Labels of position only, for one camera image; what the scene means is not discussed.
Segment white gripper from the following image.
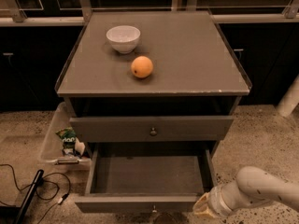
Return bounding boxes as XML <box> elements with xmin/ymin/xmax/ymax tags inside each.
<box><xmin>192</xmin><ymin>185</ymin><xmax>232</xmax><ymax>219</ymax></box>

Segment grey drawer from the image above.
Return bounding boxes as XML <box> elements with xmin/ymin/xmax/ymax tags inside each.
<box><xmin>70</xmin><ymin>116</ymin><xmax>233</xmax><ymax>143</ymax></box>
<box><xmin>75</xmin><ymin>142</ymin><xmax>217</xmax><ymax>213</ymax></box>

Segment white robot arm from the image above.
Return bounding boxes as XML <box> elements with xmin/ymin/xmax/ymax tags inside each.
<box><xmin>192</xmin><ymin>166</ymin><xmax>299</xmax><ymax>218</ymax></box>

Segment grey wooden drawer cabinet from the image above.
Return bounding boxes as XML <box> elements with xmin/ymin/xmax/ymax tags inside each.
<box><xmin>54</xmin><ymin>10</ymin><xmax>252</xmax><ymax>161</ymax></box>

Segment white pole base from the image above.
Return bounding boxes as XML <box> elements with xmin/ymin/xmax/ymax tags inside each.
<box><xmin>277</xmin><ymin>75</ymin><xmax>299</xmax><ymax>117</ymax></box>

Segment green snack bag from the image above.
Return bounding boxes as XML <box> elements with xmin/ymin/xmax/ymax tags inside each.
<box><xmin>56</xmin><ymin>127</ymin><xmax>77</xmax><ymax>155</ymax></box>

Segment orange fruit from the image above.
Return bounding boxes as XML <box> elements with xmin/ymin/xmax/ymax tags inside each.
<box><xmin>131</xmin><ymin>56</ymin><xmax>153</xmax><ymax>78</ymax></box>

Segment clear plastic storage bin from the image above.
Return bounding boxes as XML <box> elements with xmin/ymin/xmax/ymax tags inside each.
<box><xmin>38</xmin><ymin>102</ymin><xmax>91</xmax><ymax>170</ymax></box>

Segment black bar on floor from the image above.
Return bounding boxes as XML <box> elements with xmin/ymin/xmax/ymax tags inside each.
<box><xmin>13</xmin><ymin>169</ymin><xmax>44</xmax><ymax>224</ymax></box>

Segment white ceramic bowl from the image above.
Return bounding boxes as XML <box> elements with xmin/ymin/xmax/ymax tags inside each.
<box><xmin>106</xmin><ymin>25</ymin><xmax>141</xmax><ymax>54</ymax></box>

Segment black cable on floor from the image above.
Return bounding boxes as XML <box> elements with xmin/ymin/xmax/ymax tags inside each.
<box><xmin>0</xmin><ymin>163</ymin><xmax>72</xmax><ymax>224</ymax></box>

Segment metal railing frame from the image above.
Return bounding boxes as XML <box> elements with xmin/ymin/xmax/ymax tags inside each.
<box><xmin>0</xmin><ymin>0</ymin><xmax>299</xmax><ymax>27</ymax></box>

